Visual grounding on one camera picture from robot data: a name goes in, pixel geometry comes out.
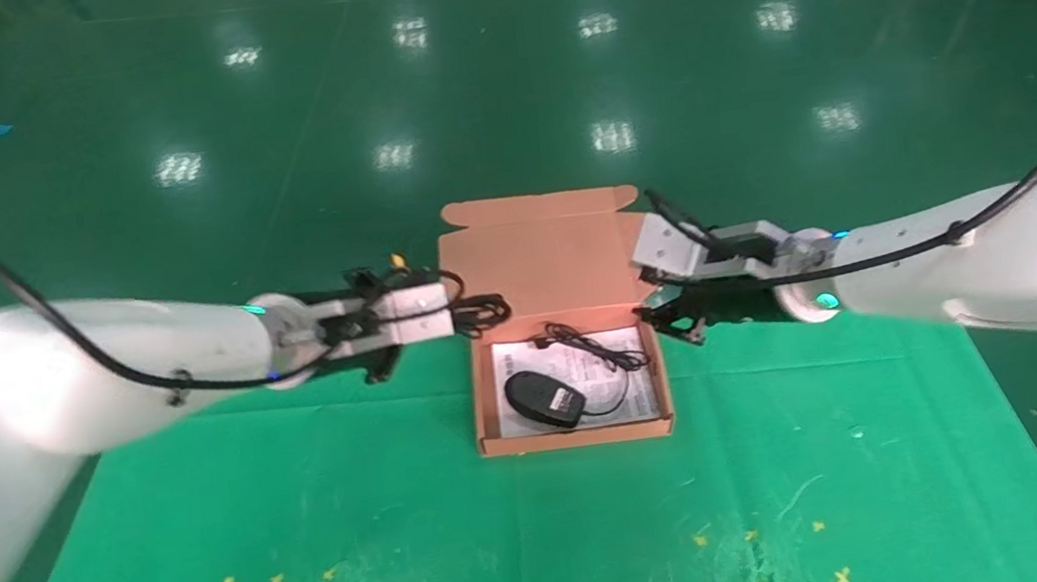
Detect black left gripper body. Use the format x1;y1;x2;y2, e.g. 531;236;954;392
284;281;404;381

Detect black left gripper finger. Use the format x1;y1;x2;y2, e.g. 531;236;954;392
360;345;408;386
343;260;412;302

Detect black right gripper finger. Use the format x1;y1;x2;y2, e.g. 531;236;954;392
671;310;713;350
632;301;686;330

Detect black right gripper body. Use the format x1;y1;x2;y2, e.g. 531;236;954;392
649;272;790;336

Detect black data cable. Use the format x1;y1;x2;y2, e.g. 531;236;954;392
443;288;517;344

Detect black wired computer mouse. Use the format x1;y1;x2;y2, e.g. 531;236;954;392
496;308;663;438

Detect orange cardboard box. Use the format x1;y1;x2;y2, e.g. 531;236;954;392
428;177;689;465

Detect white printed instruction sheet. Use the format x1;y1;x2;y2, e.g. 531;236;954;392
489;323;663;441

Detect green table mat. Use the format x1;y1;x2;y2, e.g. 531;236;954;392
0;248;1037;582

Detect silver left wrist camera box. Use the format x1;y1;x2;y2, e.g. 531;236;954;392
277;279;457;365

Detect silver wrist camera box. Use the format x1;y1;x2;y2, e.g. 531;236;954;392
277;279;457;365
625;196;794;298

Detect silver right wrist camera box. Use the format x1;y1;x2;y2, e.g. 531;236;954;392
625;196;794;298

